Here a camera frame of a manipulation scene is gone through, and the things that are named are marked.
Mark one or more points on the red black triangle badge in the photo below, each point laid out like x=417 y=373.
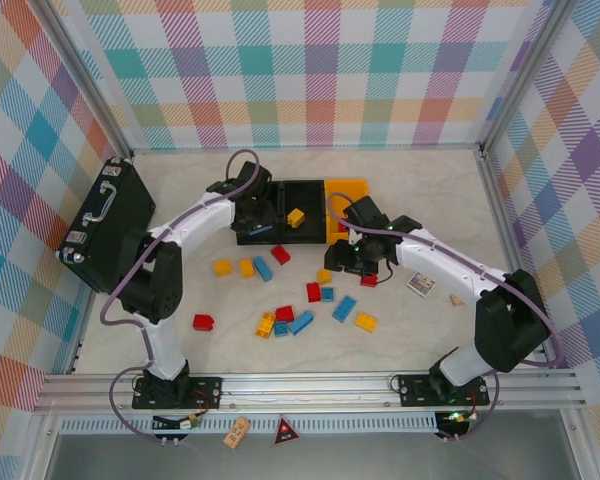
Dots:
x=285 y=432

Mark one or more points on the wooden tag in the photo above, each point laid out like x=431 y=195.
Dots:
x=236 y=433

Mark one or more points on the red lego brick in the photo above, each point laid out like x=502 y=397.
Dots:
x=369 y=280
x=203 y=322
x=313 y=292
x=285 y=313
x=280 y=254

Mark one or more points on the aluminium side rail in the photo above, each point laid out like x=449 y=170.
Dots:
x=502 y=215
x=77 y=345

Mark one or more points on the black two-compartment bin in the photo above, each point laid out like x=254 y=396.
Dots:
x=307 y=192

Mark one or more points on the small picture card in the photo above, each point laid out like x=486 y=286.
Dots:
x=421 y=285

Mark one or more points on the aluminium frame post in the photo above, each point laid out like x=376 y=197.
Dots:
x=524 y=75
x=90 y=75

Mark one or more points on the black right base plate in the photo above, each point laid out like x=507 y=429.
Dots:
x=412 y=390

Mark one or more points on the black carrying case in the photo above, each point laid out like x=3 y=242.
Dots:
x=110 y=225

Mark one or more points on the yellow white power connector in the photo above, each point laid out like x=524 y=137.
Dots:
x=460 y=417
x=190 y=424

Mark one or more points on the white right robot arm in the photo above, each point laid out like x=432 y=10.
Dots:
x=445 y=265

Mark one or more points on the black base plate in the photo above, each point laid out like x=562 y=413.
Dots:
x=207 y=392
x=412 y=390

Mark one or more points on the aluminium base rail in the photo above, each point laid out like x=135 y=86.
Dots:
x=305 y=392

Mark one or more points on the aluminium rear bar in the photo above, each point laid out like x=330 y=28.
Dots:
x=380 y=148

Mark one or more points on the small yellow lego brick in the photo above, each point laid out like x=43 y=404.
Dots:
x=324 y=276

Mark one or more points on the yellow plastic bin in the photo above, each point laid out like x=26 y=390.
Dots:
x=345 y=187

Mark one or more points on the small blue lego brick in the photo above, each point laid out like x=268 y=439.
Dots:
x=327 y=294
x=281 y=329

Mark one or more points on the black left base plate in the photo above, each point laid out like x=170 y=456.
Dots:
x=207 y=392

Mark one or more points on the small wooden tile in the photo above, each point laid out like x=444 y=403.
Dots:
x=456 y=300

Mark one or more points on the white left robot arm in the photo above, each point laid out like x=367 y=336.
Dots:
x=200 y=225

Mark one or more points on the long yellow lego brick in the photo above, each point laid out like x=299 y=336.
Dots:
x=265 y=326
x=246 y=268

